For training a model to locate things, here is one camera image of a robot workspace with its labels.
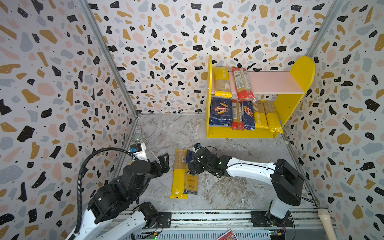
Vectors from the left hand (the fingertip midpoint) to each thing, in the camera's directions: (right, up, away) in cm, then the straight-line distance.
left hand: (161, 156), depth 62 cm
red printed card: (+30, -38, +7) cm, 48 cm away
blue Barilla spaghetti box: (+47, +20, +35) cm, 62 cm away
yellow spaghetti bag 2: (+4, -15, +25) cm, 29 cm away
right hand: (+11, -7, +20) cm, 24 cm away
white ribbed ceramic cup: (-27, +4, +41) cm, 49 cm away
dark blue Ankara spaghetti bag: (+11, -18, +23) cm, 31 cm away
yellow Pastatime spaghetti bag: (+56, +21, +38) cm, 70 cm away
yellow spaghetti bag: (+63, +17, +33) cm, 73 cm away
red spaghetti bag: (+39, +15, +32) cm, 53 cm away
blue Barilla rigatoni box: (+29, +22, +33) cm, 49 cm away
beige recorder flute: (+77, -33, +11) cm, 85 cm away
